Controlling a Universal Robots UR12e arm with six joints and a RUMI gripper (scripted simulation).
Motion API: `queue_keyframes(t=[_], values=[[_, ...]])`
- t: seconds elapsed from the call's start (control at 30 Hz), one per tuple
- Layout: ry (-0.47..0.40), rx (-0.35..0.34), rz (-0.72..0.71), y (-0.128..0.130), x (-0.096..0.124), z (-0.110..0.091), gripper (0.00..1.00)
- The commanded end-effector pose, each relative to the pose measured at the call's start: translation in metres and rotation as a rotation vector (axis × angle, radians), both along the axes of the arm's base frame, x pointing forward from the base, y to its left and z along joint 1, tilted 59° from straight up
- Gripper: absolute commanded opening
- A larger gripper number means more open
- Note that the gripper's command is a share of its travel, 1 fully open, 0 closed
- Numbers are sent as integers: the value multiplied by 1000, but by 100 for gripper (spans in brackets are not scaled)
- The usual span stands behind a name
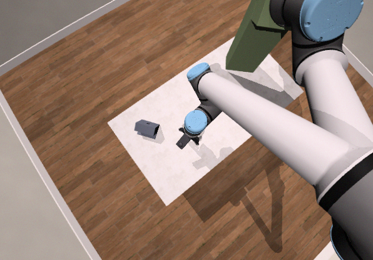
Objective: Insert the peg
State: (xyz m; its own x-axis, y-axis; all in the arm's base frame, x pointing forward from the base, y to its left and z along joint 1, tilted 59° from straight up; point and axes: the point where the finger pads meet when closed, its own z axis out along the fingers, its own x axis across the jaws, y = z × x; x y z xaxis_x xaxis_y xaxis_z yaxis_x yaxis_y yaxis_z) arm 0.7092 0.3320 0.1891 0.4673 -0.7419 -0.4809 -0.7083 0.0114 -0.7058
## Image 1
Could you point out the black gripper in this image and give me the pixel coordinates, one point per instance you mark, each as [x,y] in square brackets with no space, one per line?
[194,139]

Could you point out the dark grey sloped panel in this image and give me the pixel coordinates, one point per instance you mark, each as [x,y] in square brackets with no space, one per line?
[146,128]

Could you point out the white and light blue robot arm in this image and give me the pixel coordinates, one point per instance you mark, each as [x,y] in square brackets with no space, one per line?
[320,152]

